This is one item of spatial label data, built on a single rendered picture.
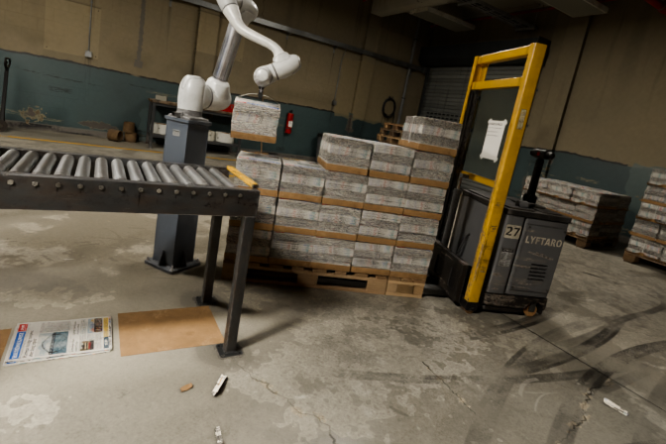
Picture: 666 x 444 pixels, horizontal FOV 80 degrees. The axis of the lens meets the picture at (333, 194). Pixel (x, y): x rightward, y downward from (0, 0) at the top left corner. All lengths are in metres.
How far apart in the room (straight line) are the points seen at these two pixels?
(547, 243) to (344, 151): 1.60
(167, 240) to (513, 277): 2.41
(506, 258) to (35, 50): 8.21
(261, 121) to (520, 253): 2.01
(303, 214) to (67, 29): 7.07
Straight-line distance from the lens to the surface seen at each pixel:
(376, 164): 2.67
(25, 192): 1.70
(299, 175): 2.61
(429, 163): 2.80
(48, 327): 2.31
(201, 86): 2.70
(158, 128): 8.49
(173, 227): 2.79
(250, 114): 2.56
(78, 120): 9.03
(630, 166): 8.49
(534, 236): 3.15
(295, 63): 2.42
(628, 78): 8.82
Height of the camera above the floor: 1.17
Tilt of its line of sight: 11 degrees down
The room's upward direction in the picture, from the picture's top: 10 degrees clockwise
